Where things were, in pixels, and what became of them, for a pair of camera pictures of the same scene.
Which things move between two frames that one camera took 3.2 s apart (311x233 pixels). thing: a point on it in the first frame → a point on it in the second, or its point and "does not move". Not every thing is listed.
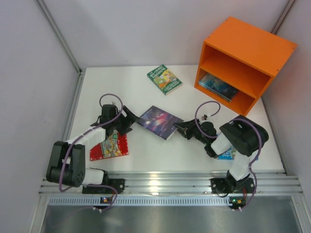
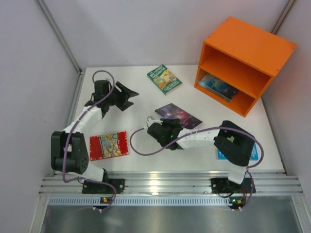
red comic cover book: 115,145 does not move
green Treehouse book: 163,78 does not move
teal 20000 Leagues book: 218,87 does not move
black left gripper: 124,120 → 119,97
